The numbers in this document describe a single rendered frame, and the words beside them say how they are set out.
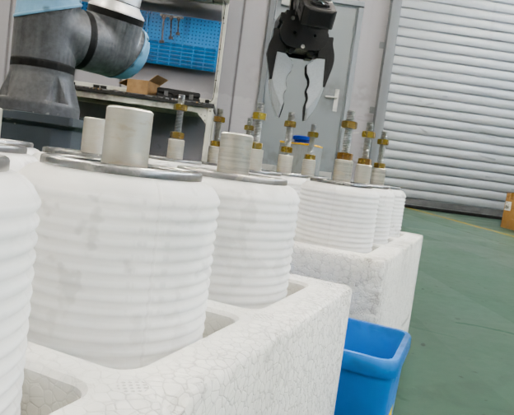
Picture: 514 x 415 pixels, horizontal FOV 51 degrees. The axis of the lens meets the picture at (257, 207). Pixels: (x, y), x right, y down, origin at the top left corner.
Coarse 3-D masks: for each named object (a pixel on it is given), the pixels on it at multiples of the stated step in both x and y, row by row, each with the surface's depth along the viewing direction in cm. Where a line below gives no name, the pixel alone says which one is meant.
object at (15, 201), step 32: (0, 192) 14; (32, 192) 16; (0, 224) 14; (32, 224) 16; (0, 256) 14; (32, 256) 17; (0, 288) 15; (0, 320) 15; (0, 352) 15; (0, 384) 15
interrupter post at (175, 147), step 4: (168, 140) 74; (172, 140) 74; (176, 140) 73; (180, 140) 74; (168, 144) 74; (172, 144) 74; (176, 144) 74; (180, 144) 74; (184, 144) 74; (168, 148) 74; (172, 148) 74; (176, 148) 74; (180, 148) 74; (168, 152) 74; (172, 152) 74; (176, 152) 74; (180, 152) 74; (168, 156) 74; (172, 156) 74; (176, 156) 74; (180, 156) 74
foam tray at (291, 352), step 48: (288, 288) 41; (336, 288) 40; (240, 336) 26; (288, 336) 29; (336, 336) 39; (48, 384) 19; (96, 384) 19; (144, 384) 19; (192, 384) 20; (240, 384) 23; (288, 384) 30; (336, 384) 41
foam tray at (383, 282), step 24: (408, 240) 79; (312, 264) 59; (336, 264) 58; (360, 264) 57; (384, 264) 57; (408, 264) 77; (360, 288) 57; (384, 288) 59; (408, 288) 82; (360, 312) 58; (384, 312) 62; (408, 312) 88
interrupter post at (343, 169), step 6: (336, 162) 65; (342, 162) 65; (348, 162) 65; (336, 168) 65; (342, 168) 65; (348, 168) 65; (336, 174) 65; (342, 174) 65; (348, 174) 65; (336, 180) 65; (342, 180) 65; (348, 180) 65
